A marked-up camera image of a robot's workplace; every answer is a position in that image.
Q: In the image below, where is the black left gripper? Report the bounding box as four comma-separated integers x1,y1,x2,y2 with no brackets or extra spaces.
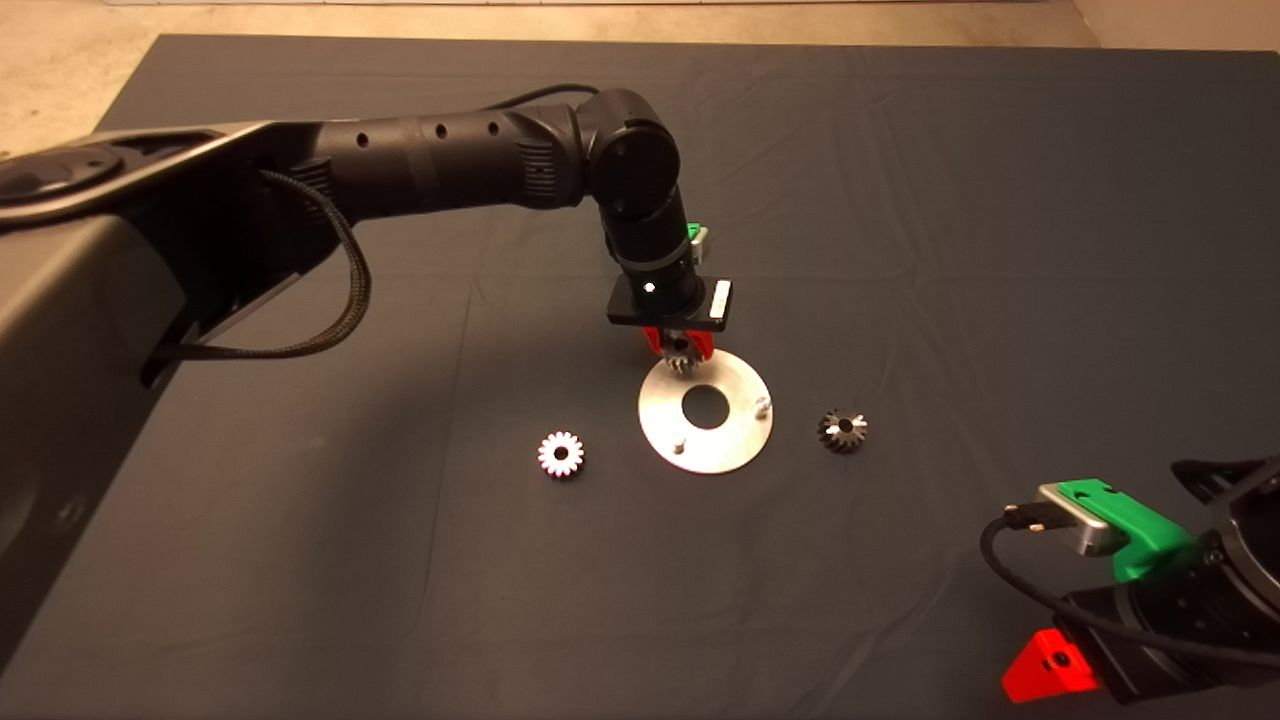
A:
605,272,736,361

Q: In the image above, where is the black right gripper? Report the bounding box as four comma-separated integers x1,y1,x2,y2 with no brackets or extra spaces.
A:
1002,560,1280,703

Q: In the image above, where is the round metal carrier plate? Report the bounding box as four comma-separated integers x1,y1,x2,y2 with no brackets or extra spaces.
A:
638,348,774,475

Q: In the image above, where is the dark grey table cloth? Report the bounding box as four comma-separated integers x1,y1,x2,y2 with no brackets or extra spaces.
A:
0,35,1280,720

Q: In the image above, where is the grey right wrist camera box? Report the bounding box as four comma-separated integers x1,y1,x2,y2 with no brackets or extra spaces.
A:
1037,484,1129,557

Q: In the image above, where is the thin black right camera cable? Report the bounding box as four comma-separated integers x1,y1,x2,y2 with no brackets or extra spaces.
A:
978,503,1280,673

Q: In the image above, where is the thin black camera cable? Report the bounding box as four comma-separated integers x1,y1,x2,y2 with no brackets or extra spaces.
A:
478,84,603,113
978,503,1280,673

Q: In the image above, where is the green right camera mount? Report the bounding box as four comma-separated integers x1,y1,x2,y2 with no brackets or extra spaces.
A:
1058,478,1201,583

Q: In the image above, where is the thin black left camera cable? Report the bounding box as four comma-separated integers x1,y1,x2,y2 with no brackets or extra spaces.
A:
478,84,603,113

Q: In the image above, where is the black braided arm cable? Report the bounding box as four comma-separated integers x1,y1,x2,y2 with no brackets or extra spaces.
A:
150,168,373,361

